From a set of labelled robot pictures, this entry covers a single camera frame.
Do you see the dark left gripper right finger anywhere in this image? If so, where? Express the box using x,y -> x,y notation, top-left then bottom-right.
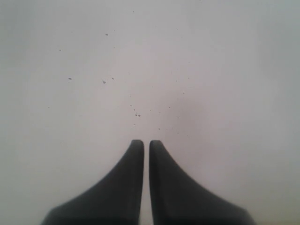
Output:
149,140 -> 255,225

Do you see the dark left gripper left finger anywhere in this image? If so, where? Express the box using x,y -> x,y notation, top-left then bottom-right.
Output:
42,140 -> 144,225

